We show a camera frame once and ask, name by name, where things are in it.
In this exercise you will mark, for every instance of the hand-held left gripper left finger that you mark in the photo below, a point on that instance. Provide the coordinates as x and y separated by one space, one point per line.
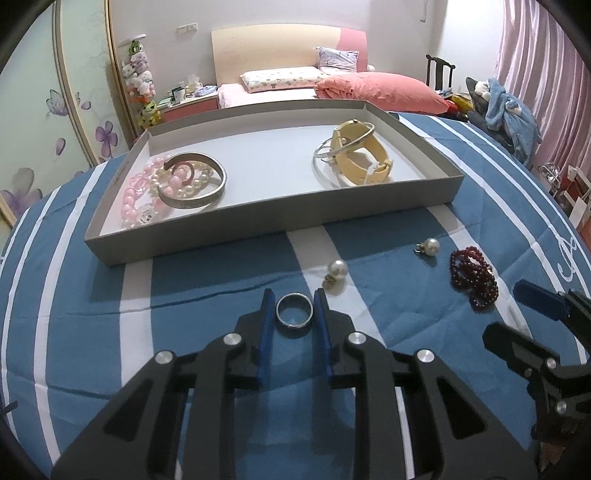
264 332

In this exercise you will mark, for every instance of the white paper bag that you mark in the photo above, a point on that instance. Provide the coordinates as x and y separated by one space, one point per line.
577 203

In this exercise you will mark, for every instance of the pink pillow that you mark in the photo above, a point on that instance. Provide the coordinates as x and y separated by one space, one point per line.
383 90

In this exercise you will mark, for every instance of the dark wooden chair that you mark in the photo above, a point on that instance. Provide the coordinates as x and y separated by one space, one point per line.
434 69

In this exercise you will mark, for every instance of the pink nightstand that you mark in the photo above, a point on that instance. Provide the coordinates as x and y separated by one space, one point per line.
194 107

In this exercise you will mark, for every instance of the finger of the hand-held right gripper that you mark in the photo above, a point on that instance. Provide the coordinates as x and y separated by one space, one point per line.
535 293
508 344

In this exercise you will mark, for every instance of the tissue box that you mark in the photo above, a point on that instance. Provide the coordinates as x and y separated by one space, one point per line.
205 91

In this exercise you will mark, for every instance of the cream pink bed headboard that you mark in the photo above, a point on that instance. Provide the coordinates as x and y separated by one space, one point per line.
268 50

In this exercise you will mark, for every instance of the blue white striped tablecloth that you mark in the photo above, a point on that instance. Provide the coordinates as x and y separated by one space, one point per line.
184 295

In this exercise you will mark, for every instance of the yellow wrist watch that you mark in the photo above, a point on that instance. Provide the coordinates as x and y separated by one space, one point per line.
355 166

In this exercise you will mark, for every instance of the grey white plush toy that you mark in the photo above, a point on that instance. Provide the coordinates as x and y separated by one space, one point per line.
475 92

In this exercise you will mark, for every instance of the pearl earring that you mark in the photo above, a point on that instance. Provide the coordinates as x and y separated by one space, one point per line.
431 246
337 268

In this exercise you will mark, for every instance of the blue plush robe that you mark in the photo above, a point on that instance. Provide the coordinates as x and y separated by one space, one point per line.
508 115

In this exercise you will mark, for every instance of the pink bed sheet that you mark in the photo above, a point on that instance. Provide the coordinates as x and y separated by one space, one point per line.
258 98

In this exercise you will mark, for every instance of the pink curtain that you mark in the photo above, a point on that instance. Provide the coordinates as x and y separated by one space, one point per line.
545 60

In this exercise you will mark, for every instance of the purple patterned pillow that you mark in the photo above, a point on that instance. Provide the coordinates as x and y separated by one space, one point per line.
339 59

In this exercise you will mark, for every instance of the floral sliding door wardrobe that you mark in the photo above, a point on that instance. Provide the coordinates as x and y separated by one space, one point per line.
27 92

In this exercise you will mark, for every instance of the white patterned pillow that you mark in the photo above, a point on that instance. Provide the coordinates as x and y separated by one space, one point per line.
281 78

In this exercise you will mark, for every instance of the white wall socket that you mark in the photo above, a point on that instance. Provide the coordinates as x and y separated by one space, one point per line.
187 28

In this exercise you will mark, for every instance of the column of stuffed toys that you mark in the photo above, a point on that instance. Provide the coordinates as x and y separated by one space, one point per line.
136 69

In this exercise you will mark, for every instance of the grey cardboard tray box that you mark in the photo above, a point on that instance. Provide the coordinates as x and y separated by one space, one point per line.
277 217

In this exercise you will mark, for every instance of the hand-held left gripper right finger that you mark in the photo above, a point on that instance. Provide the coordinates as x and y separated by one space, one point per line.
323 332

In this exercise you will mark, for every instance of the wide silver cuff bangle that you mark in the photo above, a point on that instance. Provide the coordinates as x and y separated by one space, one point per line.
194 203

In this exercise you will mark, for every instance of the red yellow toy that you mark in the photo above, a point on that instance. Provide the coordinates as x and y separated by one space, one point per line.
459 99

